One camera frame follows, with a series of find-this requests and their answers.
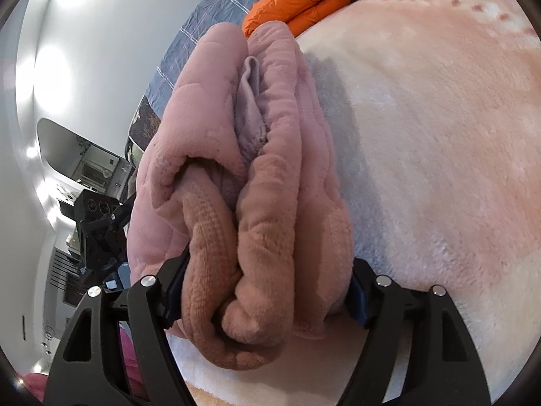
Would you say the dark patterned cover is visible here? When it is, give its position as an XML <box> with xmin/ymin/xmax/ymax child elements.
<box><xmin>126</xmin><ymin>97</ymin><xmax>165</xmax><ymax>154</ymax></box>

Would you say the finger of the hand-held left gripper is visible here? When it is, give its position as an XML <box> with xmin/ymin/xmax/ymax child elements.
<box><xmin>109</xmin><ymin>194</ymin><xmax>138</xmax><ymax>227</ymax></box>

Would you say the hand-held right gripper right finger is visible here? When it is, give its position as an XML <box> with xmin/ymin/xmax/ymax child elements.
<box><xmin>337</xmin><ymin>258</ymin><xmax>496</xmax><ymax>406</ymax></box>

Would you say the orange puffer jacket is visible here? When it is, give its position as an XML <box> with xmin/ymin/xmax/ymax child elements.
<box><xmin>242</xmin><ymin>0</ymin><xmax>351</xmax><ymax>38</ymax></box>

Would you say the cream and pink printed blanket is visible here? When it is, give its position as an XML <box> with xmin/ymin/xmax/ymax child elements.
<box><xmin>163</xmin><ymin>0</ymin><xmax>534</xmax><ymax>406</ymax></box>

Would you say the pink fleece garment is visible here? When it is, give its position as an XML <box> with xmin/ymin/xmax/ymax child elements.
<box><xmin>129</xmin><ymin>21</ymin><xmax>356</xmax><ymax>370</ymax></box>

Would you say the blue striped sheet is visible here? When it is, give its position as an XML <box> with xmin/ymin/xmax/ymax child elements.
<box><xmin>146</xmin><ymin>0</ymin><xmax>306</xmax><ymax>107</ymax></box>

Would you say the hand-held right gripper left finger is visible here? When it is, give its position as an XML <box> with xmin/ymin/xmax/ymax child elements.
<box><xmin>44</xmin><ymin>254</ymin><xmax>192</xmax><ymax>406</ymax></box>

